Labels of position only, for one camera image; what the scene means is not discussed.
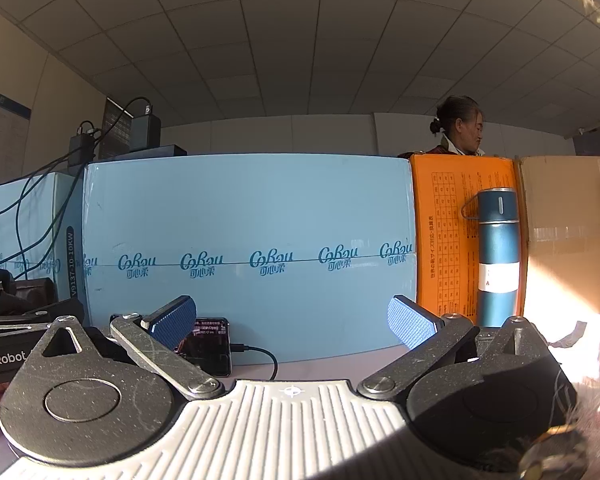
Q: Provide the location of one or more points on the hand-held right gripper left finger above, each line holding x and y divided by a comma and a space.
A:
172, 322

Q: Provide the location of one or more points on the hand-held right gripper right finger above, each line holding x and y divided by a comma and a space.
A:
410, 327

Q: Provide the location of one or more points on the black smartphone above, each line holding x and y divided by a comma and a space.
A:
210, 345

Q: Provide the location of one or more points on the small light blue cardboard box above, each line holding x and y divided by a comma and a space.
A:
10, 220

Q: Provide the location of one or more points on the orange printed box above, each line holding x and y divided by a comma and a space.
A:
440, 240

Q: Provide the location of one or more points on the blue thermos bottle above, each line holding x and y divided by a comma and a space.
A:
497, 240

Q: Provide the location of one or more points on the large light blue cardboard box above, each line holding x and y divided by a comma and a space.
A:
255, 210

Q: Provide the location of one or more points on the dark cloth scrap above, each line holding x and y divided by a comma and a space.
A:
572, 332

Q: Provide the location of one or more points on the black flat box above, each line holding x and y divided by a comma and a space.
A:
160, 151

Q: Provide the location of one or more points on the small black power adapter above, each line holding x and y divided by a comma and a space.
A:
82, 147

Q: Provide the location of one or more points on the furry sleeve cuff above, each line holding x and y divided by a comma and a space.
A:
550, 452

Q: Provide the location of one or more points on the large black power adapter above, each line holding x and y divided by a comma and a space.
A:
145, 130

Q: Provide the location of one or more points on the brown cardboard box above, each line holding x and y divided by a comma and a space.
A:
570, 210

